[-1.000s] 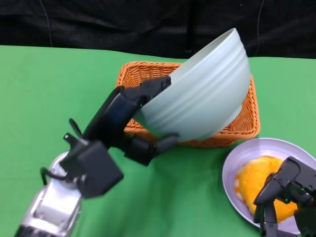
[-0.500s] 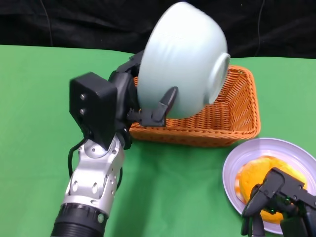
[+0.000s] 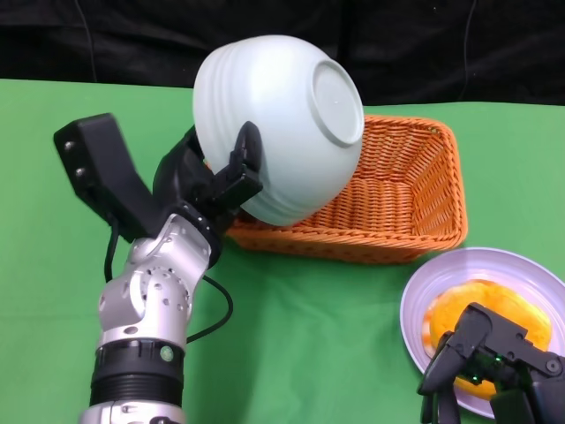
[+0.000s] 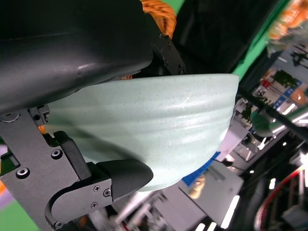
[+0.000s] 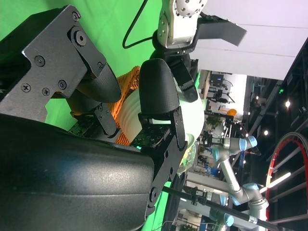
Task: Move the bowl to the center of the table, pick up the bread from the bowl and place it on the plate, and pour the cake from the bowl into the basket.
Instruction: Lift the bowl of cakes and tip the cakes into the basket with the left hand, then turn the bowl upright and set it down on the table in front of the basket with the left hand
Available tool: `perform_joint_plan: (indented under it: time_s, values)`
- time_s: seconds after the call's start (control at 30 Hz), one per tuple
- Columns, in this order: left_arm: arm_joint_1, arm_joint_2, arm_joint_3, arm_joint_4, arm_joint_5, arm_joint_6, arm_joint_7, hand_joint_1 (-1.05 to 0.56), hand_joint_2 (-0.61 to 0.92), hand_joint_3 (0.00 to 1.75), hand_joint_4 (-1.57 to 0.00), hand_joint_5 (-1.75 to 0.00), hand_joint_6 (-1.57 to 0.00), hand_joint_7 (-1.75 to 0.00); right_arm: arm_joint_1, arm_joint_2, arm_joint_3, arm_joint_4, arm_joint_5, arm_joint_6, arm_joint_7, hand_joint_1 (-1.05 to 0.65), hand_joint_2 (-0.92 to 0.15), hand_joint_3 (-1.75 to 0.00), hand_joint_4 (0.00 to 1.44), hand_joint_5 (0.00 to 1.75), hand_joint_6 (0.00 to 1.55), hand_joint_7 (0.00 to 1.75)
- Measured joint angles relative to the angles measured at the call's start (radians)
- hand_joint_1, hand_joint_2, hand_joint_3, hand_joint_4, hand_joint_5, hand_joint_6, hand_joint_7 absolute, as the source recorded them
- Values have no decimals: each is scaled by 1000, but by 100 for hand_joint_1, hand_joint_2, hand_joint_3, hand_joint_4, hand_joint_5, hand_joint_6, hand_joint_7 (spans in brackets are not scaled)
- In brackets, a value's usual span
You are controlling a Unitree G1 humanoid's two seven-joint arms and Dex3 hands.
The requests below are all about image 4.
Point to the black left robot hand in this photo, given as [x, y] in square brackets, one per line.
[60, 48]

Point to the pale green bowl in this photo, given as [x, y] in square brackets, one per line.
[156, 120]

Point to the orange wicker basket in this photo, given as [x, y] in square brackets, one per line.
[158, 9]

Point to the lavender plate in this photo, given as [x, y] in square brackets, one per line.
[6, 201]

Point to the black backdrop cloth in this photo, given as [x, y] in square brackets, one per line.
[211, 36]

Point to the green tablecloth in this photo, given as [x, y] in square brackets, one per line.
[19, 221]

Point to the blue plastic bin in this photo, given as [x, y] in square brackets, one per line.
[192, 176]

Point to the green cloth strip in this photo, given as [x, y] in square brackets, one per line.
[250, 55]

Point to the black pole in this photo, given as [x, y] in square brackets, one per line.
[284, 120]

